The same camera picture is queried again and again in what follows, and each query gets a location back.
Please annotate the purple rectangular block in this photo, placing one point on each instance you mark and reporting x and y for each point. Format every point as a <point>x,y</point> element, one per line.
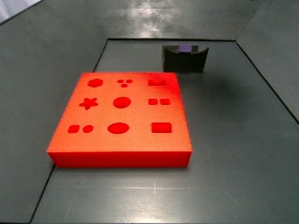
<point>185,48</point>

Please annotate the red foam shape board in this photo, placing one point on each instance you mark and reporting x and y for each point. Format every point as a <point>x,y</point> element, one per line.
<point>123,121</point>

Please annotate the black curved fixture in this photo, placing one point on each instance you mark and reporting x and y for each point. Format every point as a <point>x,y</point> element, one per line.
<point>185,62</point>

